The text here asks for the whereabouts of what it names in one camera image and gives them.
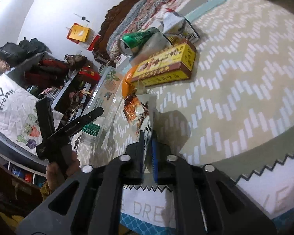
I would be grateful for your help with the green soda can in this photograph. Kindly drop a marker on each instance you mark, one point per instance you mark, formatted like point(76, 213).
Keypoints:
point(131, 43)

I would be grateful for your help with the yellow red flat box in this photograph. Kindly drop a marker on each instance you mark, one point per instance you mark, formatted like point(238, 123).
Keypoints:
point(173, 64)

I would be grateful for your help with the dark wooden headboard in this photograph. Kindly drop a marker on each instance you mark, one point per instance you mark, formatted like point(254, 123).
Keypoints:
point(114, 17)

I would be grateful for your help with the yellow red wall calendar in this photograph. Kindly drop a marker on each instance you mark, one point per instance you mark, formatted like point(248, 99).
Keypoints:
point(78, 33)

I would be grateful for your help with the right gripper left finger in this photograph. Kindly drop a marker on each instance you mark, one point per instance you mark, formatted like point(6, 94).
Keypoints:
point(89, 202)

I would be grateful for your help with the mustard sleeve forearm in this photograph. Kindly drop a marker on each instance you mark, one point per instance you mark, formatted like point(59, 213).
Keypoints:
point(13, 220)

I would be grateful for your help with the white blue carton box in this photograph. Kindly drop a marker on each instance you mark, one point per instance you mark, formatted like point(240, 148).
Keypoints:
point(175, 25)

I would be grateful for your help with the beige zigzag blanket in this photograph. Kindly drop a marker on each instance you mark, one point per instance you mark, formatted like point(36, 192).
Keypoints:
point(237, 110)

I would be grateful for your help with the orange printed snack wrapper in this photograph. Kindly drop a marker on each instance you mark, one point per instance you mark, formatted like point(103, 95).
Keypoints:
point(139, 112)

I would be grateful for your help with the black bags on shelf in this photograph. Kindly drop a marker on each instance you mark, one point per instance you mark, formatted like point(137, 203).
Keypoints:
point(15, 54)

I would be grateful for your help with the orange snack bag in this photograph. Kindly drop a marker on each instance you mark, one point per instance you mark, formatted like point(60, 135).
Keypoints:
point(127, 87)

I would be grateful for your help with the person left hand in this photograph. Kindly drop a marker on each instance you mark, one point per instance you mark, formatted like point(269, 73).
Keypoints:
point(55, 178)

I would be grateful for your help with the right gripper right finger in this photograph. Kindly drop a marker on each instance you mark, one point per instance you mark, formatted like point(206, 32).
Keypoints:
point(206, 200)

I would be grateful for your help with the white printed cloth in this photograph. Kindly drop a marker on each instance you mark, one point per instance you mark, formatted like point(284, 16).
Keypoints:
point(18, 116)

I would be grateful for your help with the floral quilt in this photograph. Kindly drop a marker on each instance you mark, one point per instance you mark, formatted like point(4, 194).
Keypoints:
point(139, 18)

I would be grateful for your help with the cluttered storage shelf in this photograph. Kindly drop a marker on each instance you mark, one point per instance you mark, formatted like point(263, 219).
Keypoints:
point(66, 83)

